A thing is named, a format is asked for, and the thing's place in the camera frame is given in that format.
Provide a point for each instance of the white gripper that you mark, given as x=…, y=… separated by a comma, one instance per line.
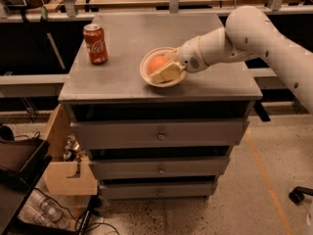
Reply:
x=190, y=57

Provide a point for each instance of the orange fruit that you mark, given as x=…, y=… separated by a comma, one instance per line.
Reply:
x=156, y=63

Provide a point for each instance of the white paper bowl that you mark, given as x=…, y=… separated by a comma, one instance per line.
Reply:
x=145, y=64

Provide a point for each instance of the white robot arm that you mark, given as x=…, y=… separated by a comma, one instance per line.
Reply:
x=248, y=33

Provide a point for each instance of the grey drawer cabinet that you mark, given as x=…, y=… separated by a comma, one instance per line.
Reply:
x=115, y=90

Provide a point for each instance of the top grey drawer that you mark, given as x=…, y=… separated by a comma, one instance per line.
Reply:
x=127, y=134

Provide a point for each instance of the grey drawer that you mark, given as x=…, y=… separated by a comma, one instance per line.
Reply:
x=159, y=167
x=127, y=134
x=157, y=190

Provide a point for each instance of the red soda can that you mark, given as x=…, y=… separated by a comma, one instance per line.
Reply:
x=94, y=37

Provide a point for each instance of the middle grey drawer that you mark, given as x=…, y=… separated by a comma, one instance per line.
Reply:
x=159, y=167

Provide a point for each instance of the bottom grey drawer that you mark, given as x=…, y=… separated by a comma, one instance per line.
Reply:
x=157, y=190

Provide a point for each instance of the wooden crate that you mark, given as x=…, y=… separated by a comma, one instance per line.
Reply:
x=65, y=178

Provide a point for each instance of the black cart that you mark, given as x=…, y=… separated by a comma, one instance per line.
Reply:
x=22, y=163

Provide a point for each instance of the black chair caster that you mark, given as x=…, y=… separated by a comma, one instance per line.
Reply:
x=298, y=193

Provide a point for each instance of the clear plastic bottle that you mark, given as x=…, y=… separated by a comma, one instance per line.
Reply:
x=46, y=205

